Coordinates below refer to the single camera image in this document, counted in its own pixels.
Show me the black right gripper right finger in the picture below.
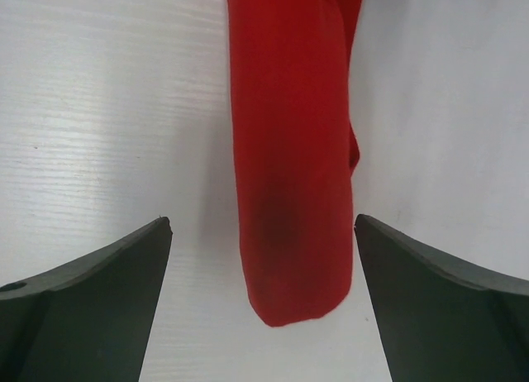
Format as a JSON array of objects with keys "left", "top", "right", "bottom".
[{"left": 355, "top": 214, "right": 528, "bottom": 382}]

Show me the red t shirt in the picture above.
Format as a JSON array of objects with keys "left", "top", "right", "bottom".
[{"left": 227, "top": 0, "right": 363, "bottom": 327}]

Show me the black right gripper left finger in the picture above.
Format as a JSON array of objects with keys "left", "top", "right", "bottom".
[{"left": 1, "top": 217, "right": 172, "bottom": 381}]

